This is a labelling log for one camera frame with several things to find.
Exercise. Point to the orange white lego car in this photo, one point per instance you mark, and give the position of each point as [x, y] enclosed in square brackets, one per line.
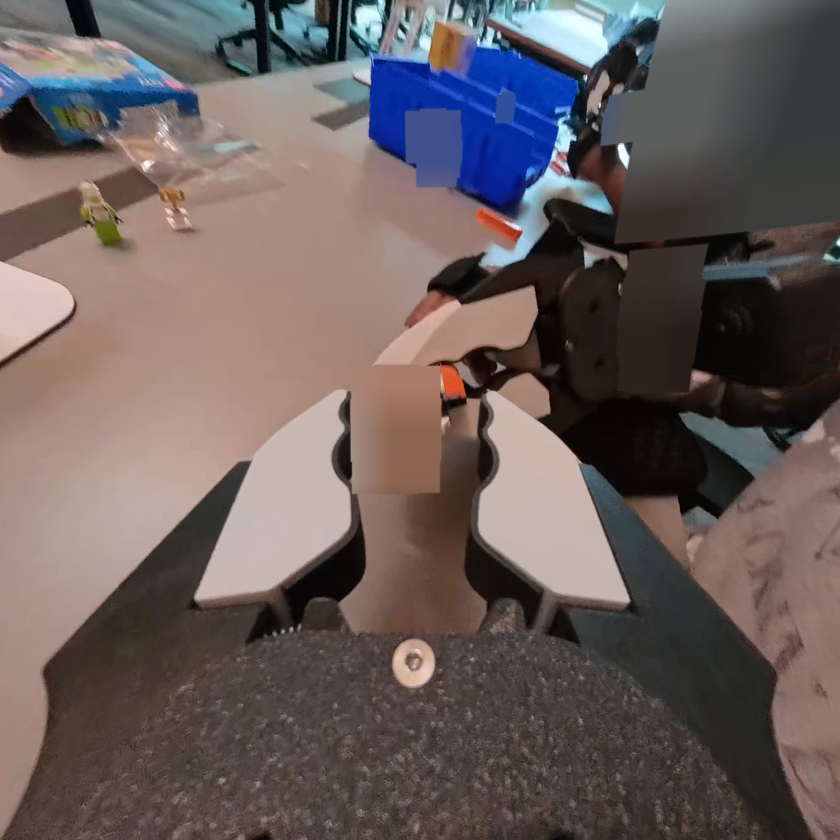
[453, 383]

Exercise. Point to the small gold trophy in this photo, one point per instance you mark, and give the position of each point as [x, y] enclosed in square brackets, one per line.
[176, 210]

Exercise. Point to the green minifigure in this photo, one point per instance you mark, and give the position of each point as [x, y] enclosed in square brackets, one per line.
[103, 217]

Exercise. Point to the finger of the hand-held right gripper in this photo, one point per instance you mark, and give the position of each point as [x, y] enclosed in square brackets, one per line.
[473, 328]
[528, 394]

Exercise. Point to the black textured pad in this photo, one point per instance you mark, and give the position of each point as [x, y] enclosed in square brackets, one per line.
[643, 453]

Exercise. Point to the clear plastic bag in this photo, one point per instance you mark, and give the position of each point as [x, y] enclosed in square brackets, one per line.
[197, 151]

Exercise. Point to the white book stand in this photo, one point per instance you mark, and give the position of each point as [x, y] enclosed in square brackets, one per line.
[26, 309]

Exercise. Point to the blue cardboard box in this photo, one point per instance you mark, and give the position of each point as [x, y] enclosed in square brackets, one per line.
[92, 85]

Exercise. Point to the orange small flat object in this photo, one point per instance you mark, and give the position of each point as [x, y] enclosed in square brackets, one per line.
[499, 226]

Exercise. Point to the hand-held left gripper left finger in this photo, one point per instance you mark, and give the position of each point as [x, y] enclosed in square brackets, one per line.
[282, 519]

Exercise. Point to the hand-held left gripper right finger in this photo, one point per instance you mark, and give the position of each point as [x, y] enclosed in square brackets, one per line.
[551, 519]

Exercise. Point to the blue storage bin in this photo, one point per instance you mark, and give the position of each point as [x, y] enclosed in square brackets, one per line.
[525, 131]

